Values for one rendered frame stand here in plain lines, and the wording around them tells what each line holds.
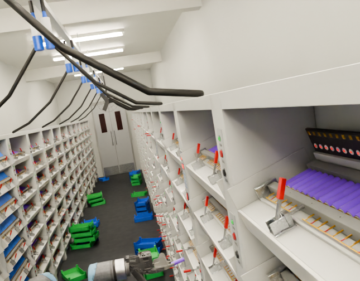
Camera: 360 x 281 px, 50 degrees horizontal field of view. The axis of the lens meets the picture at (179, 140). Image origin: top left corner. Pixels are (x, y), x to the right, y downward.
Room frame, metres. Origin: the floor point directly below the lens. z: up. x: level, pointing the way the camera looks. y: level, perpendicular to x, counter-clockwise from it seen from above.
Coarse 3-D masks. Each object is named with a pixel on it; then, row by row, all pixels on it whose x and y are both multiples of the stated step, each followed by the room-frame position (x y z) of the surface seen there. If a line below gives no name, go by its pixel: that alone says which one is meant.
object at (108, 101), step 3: (102, 72) 8.57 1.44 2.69; (105, 90) 8.29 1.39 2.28; (102, 93) 8.32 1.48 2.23; (102, 96) 8.31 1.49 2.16; (105, 96) 8.33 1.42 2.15; (105, 99) 8.32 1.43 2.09; (108, 99) 8.32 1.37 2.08; (105, 102) 8.33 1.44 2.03; (108, 102) 8.35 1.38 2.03; (111, 102) 8.35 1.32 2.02; (105, 105) 8.32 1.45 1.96; (99, 108) 8.26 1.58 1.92; (102, 108) 8.27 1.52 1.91; (105, 108) 8.31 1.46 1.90; (111, 111) 8.29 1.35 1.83
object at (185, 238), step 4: (180, 236) 2.18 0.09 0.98; (184, 236) 2.18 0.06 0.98; (188, 236) 2.17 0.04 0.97; (180, 240) 2.18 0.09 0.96; (184, 240) 2.18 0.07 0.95; (188, 240) 2.18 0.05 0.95; (184, 244) 2.16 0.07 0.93; (188, 244) 2.14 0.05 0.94; (184, 248) 2.11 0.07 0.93; (188, 256) 1.98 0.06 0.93; (192, 256) 1.96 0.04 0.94; (196, 256) 1.93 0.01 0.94; (192, 260) 1.92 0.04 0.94; (196, 260) 1.89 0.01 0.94; (192, 264) 1.87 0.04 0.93; (196, 264) 1.85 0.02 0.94; (196, 276) 1.74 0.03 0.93; (200, 276) 1.72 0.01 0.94; (200, 280) 1.58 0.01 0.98
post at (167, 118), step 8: (160, 112) 2.18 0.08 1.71; (168, 112) 2.19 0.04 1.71; (168, 120) 2.18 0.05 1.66; (168, 128) 2.18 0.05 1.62; (168, 136) 2.18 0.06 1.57; (168, 160) 2.18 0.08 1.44; (176, 168) 2.18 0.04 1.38; (176, 192) 2.18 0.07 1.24; (176, 200) 2.18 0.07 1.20; (184, 232) 2.18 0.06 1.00; (184, 256) 2.19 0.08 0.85
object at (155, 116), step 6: (156, 114) 2.88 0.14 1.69; (156, 120) 2.88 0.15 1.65; (156, 126) 2.88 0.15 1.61; (156, 132) 2.88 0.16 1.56; (162, 150) 2.88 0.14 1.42; (162, 174) 2.87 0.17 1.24; (162, 180) 2.93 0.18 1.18; (168, 198) 2.88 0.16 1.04; (168, 204) 2.87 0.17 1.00; (174, 228) 2.88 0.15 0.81; (174, 246) 2.90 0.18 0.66; (180, 270) 2.88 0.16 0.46; (180, 276) 2.87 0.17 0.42
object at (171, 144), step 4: (172, 136) 2.02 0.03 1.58; (176, 136) 2.19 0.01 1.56; (164, 140) 2.18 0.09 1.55; (168, 140) 2.18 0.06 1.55; (172, 140) 2.02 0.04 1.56; (176, 140) 2.17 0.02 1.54; (164, 144) 2.18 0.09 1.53; (168, 144) 2.18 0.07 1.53; (172, 144) 2.18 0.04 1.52; (176, 144) 2.13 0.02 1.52; (168, 148) 2.15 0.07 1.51; (172, 148) 2.01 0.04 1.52; (176, 148) 2.00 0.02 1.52; (168, 152) 2.17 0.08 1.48; (172, 152) 1.94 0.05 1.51; (176, 152) 1.75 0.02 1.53; (172, 156) 1.96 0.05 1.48; (176, 156) 1.78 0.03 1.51; (176, 160) 1.83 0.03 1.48; (180, 160) 1.64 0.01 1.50; (180, 164) 1.73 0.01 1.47
